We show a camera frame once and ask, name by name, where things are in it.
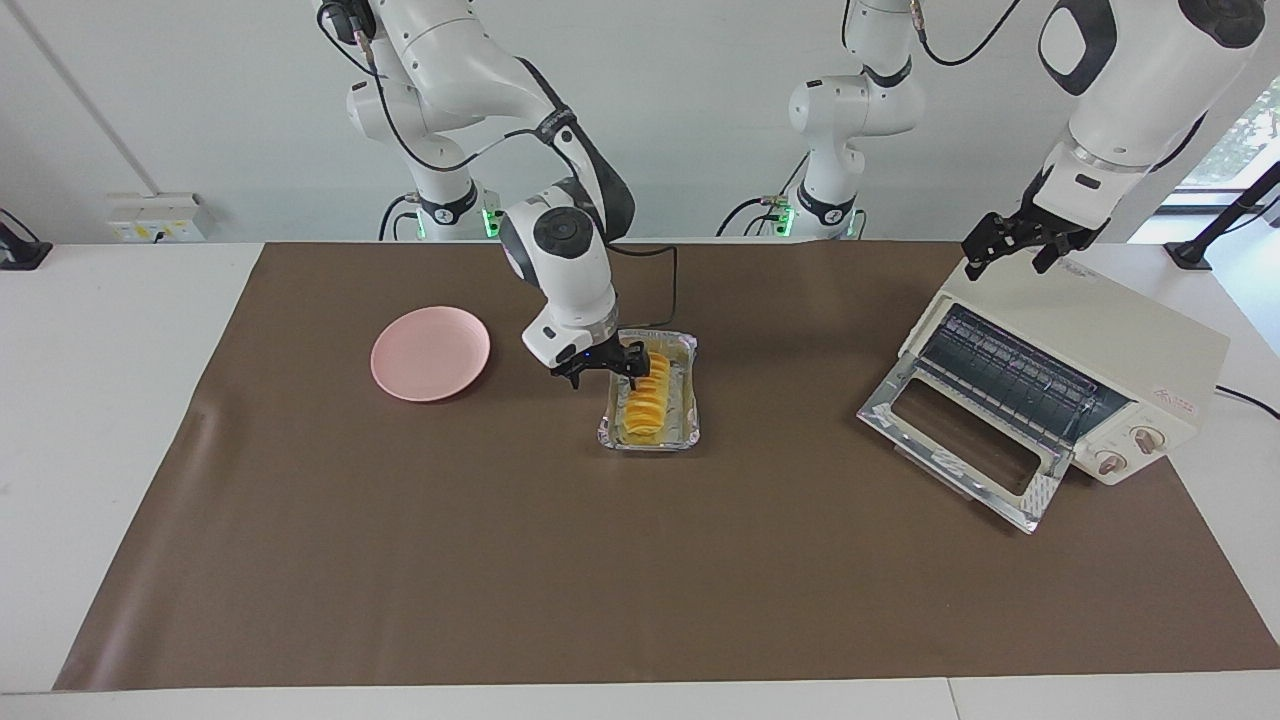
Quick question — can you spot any golden sliced bread loaf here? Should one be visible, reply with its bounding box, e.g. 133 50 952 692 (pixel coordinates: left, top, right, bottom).
620 350 673 446

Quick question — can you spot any aluminium foil tray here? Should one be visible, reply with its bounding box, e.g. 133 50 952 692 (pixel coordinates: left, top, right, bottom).
598 328 700 453

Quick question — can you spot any white toaster oven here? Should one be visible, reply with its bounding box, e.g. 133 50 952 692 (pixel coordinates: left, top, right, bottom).
898 238 1231 487

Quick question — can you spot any metal oven rack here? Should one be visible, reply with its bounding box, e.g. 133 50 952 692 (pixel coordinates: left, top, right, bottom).
915 305 1136 451

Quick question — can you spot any glass oven door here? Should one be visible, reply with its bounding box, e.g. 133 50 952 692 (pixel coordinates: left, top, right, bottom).
857 352 1076 535

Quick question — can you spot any pink round plate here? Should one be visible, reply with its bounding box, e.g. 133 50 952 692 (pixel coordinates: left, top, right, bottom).
370 306 492 403

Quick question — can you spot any brown table mat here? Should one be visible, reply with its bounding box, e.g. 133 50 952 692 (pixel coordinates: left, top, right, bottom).
52 240 1280 693

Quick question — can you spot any window with green view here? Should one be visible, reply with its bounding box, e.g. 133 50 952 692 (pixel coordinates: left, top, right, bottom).
1160 75 1280 216

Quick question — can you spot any small black desk clamp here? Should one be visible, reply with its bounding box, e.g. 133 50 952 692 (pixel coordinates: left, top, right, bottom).
0 208 53 271

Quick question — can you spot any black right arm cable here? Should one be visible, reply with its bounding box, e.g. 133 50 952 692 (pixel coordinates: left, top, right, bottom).
340 0 681 331

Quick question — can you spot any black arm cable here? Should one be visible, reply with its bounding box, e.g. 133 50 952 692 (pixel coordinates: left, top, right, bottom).
340 0 681 331
905 0 1026 69

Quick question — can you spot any black left base cable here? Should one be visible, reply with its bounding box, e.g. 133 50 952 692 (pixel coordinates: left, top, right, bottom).
715 155 813 238

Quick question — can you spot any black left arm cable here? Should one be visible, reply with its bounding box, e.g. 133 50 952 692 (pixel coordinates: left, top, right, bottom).
905 0 1026 69

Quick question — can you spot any black oven power cord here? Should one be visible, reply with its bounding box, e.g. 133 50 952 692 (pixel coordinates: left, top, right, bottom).
1215 385 1280 421

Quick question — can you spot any white wall socket box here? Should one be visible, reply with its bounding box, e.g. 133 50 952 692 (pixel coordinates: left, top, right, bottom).
105 193 216 244

